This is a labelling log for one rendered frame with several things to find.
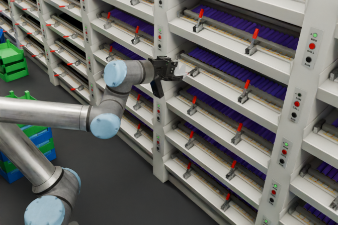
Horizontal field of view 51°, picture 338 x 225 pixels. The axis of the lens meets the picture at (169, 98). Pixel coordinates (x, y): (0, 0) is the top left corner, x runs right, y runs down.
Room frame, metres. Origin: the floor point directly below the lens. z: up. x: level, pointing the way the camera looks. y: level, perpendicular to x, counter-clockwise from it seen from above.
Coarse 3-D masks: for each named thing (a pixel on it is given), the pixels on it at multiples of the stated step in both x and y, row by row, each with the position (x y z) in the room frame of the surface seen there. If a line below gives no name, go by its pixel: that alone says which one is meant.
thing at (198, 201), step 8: (120, 136) 1.85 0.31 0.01; (128, 144) 1.78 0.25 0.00; (136, 144) 1.73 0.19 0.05; (144, 152) 1.66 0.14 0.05; (152, 160) 1.59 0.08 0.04; (168, 176) 1.48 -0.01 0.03; (176, 184) 1.43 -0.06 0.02; (184, 184) 1.40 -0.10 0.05; (184, 192) 1.38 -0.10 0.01; (192, 192) 1.34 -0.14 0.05; (192, 200) 1.33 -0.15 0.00; (200, 200) 1.29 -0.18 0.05; (208, 208) 1.24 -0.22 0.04; (216, 216) 1.20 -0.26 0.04; (224, 224) 1.16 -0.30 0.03
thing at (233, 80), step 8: (184, 56) 1.46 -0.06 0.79; (200, 64) 1.38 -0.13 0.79; (216, 72) 1.31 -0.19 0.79; (232, 80) 1.25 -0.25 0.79; (240, 80) 1.24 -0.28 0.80; (248, 88) 1.19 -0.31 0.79; (256, 88) 1.18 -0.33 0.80; (264, 96) 1.13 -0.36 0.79; (272, 96) 1.12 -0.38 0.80; (280, 104) 1.08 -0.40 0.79
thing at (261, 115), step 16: (176, 48) 1.49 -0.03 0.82; (192, 48) 1.55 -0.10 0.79; (192, 64) 1.42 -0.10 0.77; (192, 80) 1.33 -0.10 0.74; (208, 80) 1.30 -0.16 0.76; (224, 80) 1.28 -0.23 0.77; (224, 96) 1.19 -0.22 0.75; (256, 96) 1.16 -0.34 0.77; (240, 112) 1.13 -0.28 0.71; (256, 112) 1.08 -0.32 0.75; (272, 112) 1.07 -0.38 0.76; (272, 128) 1.02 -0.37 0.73
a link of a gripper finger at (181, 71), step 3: (183, 66) 1.27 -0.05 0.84; (180, 69) 1.26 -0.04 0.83; (183, 69) 1.27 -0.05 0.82; (174, 72) 1.24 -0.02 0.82; (177, 72) 1.25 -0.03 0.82; (180, 72) 1.26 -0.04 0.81; (183, 72) 1.27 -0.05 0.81; (186, 72) 1.31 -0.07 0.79; (177, 75) 1.24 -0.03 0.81; (180, 75) 1.25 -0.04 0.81; (186, 75) 1.28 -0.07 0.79
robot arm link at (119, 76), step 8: (112, 64) 1.08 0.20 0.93; (120, 64) 1.08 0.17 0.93; (128, 64) 1.10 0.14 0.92; (136, 64) 1.12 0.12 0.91; (104, 72) 1.10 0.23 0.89; (112, 72) 1.07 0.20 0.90; (120, 72) 1.06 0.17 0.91; (128, 72) 1.08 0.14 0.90; (136, 72) 1.10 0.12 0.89; (144, 72) 1.12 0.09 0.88; (112, 80) 1.06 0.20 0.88; (120, 80) 1.05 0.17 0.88; (128, 80) 1.07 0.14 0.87; (136, 80) 1.10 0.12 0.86; (112, 88) 1.07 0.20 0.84; (120, 88) 1.06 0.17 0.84; (128, 88) 1.08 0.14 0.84
